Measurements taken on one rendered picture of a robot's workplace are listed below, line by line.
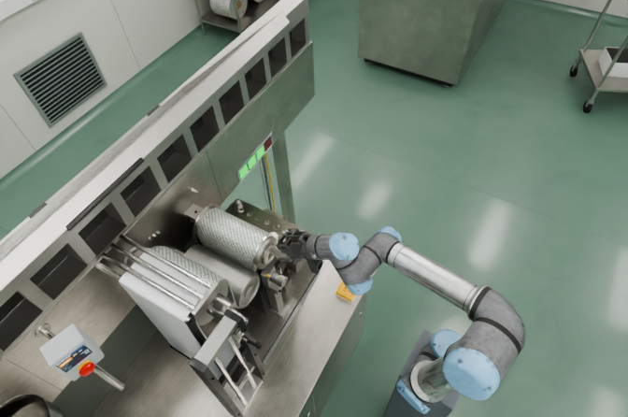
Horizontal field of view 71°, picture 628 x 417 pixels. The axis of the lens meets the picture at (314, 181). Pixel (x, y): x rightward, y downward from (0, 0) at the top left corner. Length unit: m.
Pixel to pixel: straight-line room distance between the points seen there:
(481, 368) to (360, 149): 2.62
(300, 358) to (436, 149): 2.30
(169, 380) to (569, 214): 2.74
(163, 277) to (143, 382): 0.60
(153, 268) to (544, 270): 2.46
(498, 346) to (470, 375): 0.09
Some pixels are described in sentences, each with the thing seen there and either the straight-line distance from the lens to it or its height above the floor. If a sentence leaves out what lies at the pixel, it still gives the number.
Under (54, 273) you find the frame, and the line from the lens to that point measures 1.44.
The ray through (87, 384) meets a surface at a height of 1.04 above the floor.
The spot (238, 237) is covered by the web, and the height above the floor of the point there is 1.31.
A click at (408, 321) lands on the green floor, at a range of 2.76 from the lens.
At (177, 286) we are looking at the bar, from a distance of 1.29.
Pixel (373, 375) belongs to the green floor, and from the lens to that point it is 2.64.
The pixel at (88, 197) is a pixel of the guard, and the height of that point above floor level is 2.01.
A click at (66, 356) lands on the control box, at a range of 1.01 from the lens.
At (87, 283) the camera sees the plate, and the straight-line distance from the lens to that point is 1.44.
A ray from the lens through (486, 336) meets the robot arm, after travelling 1.12.
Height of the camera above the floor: 2.53
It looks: 51 degrees down
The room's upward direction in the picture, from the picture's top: 3 degrees counter-clockwise
